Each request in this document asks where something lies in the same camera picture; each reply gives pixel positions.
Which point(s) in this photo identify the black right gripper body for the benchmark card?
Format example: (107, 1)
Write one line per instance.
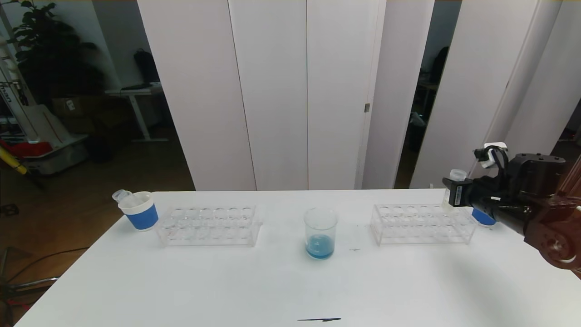
(455, 194)

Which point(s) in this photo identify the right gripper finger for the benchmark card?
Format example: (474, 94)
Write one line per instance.
(448, 181)

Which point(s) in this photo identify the test tube with yellow pigment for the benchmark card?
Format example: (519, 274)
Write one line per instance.
(456, 174)

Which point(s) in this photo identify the test tube with red pigment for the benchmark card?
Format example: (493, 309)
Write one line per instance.
(121, 195)

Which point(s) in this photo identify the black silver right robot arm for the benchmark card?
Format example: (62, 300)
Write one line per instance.
(544, 213)

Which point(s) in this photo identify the clear plastic test tube rack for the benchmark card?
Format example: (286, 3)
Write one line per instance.
(408, 227)
(209, 227)

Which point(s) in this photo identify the clear glass beaker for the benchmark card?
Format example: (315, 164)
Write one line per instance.
(320, 247)

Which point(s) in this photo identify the blue white paper cup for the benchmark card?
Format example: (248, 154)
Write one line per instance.
(482, 219)
(142, 217)

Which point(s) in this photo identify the white folding screen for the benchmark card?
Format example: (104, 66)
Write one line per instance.
(272, 68)
(481, 68)

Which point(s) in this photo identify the black backpack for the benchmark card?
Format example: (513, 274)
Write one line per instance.
(146, 67)

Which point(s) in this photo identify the white desk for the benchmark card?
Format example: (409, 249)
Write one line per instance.
(131, 91)

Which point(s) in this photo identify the brown cardboard box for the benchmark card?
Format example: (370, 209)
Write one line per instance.
(79, 108)

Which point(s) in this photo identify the white machine base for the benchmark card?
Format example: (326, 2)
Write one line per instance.
(54, 154)

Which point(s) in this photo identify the dark green potted plant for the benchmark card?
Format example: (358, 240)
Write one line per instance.
(50, 54)

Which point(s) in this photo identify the red plastic object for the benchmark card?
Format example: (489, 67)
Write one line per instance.
(27, 149)

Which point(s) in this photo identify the yellow pole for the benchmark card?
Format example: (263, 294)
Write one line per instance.
(11, 161)

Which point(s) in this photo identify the white banner stand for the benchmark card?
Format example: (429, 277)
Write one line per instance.
(13, 91)

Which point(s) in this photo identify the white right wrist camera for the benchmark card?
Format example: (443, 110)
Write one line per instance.
(490, 154)

